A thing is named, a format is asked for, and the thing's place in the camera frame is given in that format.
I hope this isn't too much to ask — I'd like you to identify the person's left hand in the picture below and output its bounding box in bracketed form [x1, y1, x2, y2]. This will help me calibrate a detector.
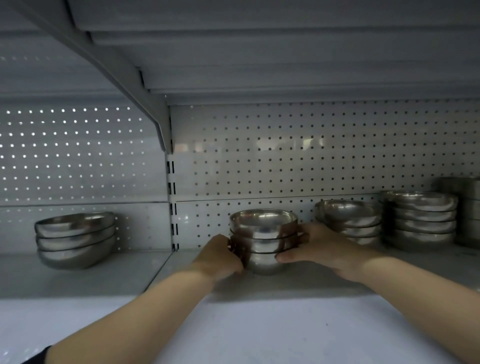
[192, 234, 245, 280]

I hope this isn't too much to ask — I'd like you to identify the person's right hand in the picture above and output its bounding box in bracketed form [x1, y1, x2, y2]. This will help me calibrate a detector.
[275, 223, 380, 283]

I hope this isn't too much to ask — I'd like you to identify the shiny metal bowl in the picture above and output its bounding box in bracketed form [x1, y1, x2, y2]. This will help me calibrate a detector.
[237, 249, 298, 277]
[229, 228, 305, 256]
[229, 209, 299, 241]
[34, 212, 116, 238]
[35, 224, 116, 252]
[37, 235, 117, 270]

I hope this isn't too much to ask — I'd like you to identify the person's left forearm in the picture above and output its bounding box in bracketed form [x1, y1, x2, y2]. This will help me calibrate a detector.
[44, 262, 215, 364]

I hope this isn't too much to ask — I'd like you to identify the person's right forearm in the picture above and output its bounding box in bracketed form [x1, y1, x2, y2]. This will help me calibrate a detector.
[356, 250, 480, 364]

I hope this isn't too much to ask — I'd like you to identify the grey metal shelf board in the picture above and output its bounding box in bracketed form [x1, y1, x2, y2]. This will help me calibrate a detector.
[0, 244, 480, 364]
[0, 0, 480, 106]

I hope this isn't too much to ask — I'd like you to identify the slotted metal shelf upright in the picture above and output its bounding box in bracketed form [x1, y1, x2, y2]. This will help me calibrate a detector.
[165, 106, 179, 252]

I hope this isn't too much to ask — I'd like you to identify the grey perforated back panel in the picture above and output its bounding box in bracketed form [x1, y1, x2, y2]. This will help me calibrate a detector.
[0, 97, 170, 250]
[170, 98, 480, 250]

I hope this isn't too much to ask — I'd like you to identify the row of stacked steel bowls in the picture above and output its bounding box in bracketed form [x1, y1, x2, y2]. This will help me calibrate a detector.
[314, 190, 460, 253]

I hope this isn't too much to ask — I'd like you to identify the stack of large steel containers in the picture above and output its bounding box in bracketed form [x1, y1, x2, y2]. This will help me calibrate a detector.
[438, 176, 480, 249]

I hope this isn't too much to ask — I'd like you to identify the black sleeve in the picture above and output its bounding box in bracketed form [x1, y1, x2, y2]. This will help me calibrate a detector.
[20, 345, 52, 364]

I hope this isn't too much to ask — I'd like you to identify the grey metal shelf bracket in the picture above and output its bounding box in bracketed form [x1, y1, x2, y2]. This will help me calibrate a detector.
[10, 0, 174, 154]

